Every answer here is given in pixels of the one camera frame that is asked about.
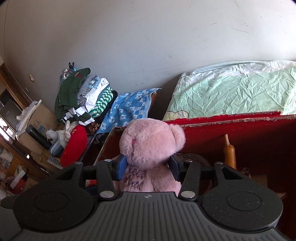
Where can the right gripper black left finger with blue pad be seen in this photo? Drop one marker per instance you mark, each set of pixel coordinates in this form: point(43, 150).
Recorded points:
point(105, 173)

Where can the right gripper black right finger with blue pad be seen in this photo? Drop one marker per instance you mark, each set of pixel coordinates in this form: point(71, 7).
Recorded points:
point(193, 172)

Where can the pink teddy bear plush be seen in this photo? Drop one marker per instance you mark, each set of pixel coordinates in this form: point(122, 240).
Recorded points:
point(147, 145)

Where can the red plush cushion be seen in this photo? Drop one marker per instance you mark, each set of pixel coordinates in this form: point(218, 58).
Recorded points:
point(75, 147)

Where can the brown wooden bottle-shaped toy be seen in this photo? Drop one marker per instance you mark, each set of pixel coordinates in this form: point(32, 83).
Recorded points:
point(229, 153)

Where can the blue floral towel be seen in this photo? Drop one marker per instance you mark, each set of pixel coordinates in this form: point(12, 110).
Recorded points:
point(127, 107)

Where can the pile of folded clothes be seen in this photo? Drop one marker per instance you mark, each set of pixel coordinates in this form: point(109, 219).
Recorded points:
point(83, 97)

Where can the red cardboard box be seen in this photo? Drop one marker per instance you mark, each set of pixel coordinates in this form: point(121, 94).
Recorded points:
point(262, 141)

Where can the brown cardboard box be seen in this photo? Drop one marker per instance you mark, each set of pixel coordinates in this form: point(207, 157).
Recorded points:
point(42, 120)

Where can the wooden shelf cabinet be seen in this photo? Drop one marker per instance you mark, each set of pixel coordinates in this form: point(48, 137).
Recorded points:
point(13, 101)

